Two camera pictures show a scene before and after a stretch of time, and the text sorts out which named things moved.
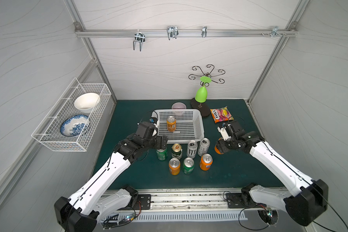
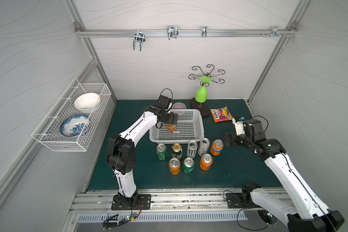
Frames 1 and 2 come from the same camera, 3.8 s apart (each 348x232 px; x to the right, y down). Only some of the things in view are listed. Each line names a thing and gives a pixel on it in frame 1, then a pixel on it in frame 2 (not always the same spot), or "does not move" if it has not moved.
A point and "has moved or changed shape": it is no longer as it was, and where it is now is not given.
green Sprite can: (188, 166) does not move
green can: (162, 154) does not move
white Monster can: (203, 146) does not move
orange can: (216, 149) has moved or changed shape
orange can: (174, 166) does not move
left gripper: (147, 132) to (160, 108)
